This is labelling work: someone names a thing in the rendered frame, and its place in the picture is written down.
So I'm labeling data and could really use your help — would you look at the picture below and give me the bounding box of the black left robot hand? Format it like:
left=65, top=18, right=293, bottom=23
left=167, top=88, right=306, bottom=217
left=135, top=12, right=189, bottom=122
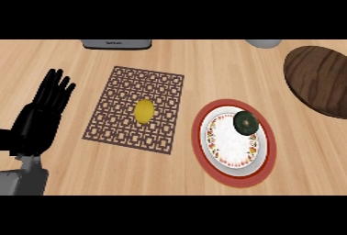
left=0, top=68, right=77, bottom=158

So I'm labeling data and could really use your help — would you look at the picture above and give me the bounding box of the white floral rimmed plate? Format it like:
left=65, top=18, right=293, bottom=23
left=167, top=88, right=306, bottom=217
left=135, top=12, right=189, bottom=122
left=200, top=106, right=269, bottom=177

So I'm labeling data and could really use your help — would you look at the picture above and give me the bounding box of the dark brown wooden bowl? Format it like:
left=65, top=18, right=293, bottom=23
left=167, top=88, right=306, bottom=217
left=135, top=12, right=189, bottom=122
left=282, top=45, right=347, bottom=120

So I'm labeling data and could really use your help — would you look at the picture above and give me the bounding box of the brown lattice placemat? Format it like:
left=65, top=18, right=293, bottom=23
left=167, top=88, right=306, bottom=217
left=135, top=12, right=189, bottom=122
left=82, top=65, right=186, bottom=155

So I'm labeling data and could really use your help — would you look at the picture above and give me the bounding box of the yellow lemon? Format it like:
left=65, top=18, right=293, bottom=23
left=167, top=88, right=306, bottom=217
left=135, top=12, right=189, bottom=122
left=133, top=99, right=157, bottom=125

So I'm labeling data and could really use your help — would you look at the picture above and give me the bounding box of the grey appliance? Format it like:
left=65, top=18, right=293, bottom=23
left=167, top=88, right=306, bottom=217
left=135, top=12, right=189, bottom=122
left=80, top=39, right=154, bottom=50

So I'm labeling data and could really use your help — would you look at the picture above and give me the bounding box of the red round placemat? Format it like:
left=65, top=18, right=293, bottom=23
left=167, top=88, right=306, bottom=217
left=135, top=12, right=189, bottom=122
left=191, top=98, right=278, bottom=188

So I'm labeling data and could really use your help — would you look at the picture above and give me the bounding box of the pale grey round object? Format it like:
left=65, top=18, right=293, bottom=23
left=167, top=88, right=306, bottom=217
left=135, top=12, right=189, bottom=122
left=244, top=39, right=284, bottom=50

